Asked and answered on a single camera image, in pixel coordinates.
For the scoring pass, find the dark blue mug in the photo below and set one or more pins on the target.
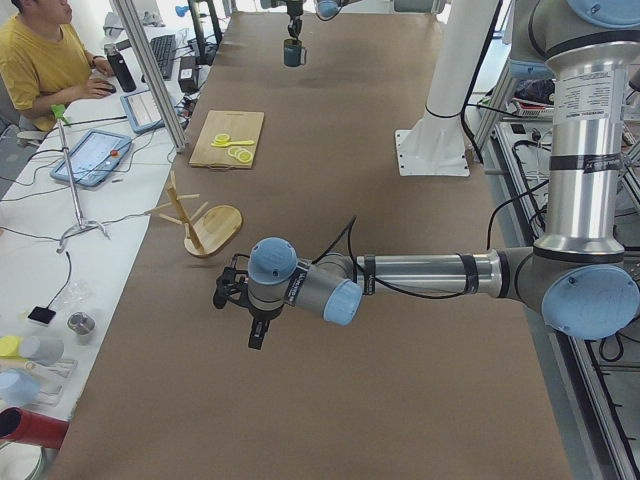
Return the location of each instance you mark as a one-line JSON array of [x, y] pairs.
[[294, 53]]

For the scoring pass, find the wooden cup rack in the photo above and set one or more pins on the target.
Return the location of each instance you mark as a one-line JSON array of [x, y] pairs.
[[206, 230]]

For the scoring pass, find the small steel cup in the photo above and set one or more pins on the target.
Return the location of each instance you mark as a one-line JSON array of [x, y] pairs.
[[83, 327]]

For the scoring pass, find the grey cup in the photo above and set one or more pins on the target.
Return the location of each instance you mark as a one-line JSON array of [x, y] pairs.
[[43, 350]]

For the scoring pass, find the yellow cup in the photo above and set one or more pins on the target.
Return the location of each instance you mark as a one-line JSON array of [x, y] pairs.
[[10, 346]]

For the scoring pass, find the light blue cup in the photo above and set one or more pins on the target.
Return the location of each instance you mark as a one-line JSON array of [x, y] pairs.
[[18, 388]]

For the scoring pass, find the bamboo cutting board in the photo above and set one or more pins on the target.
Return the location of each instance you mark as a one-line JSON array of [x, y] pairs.
[[240, 125]]

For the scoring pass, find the yellow plastic knife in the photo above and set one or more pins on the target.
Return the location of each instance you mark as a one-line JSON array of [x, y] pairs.
[[232, 143]]

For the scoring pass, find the black keyboard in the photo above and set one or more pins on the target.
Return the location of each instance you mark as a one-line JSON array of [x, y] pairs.
[[164, 49]]

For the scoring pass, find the lemon slice group upper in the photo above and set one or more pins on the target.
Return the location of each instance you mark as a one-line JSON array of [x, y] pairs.
[[221, 140]]

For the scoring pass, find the lemon slice lower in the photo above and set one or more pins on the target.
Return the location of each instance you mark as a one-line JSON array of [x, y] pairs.
[[240, 154]]

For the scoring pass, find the blue teach pendant far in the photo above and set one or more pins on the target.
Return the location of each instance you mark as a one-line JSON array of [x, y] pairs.
[[141, 111]]

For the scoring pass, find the blue teach pendant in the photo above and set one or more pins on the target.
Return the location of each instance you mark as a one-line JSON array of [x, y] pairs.
[[97, 154], [141, 111]]

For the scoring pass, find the black water bottle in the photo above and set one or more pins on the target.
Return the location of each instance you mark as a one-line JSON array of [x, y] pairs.
[[120, 68]]

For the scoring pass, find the small black pad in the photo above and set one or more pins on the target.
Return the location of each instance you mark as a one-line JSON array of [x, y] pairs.
[[41, 315]]

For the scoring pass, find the blue teach pendant near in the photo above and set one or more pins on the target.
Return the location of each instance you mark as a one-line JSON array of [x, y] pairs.
[[97, 154]]

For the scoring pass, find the metal stand with rod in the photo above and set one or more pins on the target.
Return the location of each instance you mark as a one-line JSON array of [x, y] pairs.
[[82, 224]]

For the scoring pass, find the person in yellow shirt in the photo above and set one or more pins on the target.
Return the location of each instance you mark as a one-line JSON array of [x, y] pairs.
[[45, 63]]

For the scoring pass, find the red bottle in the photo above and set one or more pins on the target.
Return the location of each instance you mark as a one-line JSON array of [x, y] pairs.
[[27, 427]]

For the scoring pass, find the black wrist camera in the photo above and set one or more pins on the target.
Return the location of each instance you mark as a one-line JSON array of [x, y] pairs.
[[232, 285]]

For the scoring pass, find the aluminium frame post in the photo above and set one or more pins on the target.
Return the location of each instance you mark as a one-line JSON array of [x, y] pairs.
[[128, 15]]

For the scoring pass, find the white pedestal column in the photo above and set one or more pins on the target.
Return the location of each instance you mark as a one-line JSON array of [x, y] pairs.
[[435, 145]]

